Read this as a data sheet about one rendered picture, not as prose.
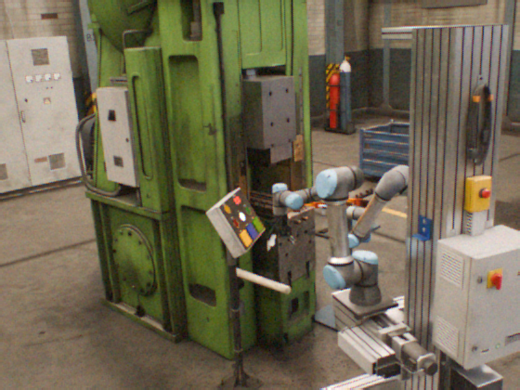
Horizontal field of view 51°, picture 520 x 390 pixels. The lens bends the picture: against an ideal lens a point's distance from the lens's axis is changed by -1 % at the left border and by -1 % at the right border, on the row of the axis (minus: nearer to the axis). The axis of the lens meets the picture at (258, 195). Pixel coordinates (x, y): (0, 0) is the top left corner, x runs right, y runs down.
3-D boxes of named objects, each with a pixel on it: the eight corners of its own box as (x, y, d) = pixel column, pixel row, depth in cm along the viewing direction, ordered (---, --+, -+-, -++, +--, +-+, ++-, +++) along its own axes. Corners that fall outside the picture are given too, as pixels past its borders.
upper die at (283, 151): (292, 157, 341) (292, 142, 338) (270, 163, 327) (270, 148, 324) (243, 149, 368) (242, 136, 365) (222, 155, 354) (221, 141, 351)
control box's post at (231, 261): (245, 384, 328) (233, 216, 296) (240, 387, 325) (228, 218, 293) (240, 382, 330) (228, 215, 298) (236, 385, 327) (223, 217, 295)
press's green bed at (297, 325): (317, 328, 384) (316, 267, 370) (282, 352, 358) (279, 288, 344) (259, 305, 421) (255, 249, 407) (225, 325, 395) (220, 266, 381)
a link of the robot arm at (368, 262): (383, 280, 249) (384, 253, 245) (361, 288, 243) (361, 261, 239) (366, 271, 259) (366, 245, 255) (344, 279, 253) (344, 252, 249)
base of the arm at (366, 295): (387, 301, 250) (388, 281, 248) (359, 309, 245) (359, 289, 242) (369, 288, 264) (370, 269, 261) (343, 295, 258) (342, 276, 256)
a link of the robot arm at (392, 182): (400, 184, 268) (355, 254, 294) (409, 178, 277) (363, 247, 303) (382, 171, 272) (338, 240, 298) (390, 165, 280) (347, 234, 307)
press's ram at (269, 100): (305, 137, 347) (303, 74, 335) (265, 149, 320) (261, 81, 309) (256, 132, 375) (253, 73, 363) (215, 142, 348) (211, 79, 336)
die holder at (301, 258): (316, 267, 370) (315, 206, 357) (279, 289, 344) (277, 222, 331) (255, 249, 407) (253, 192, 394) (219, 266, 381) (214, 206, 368)
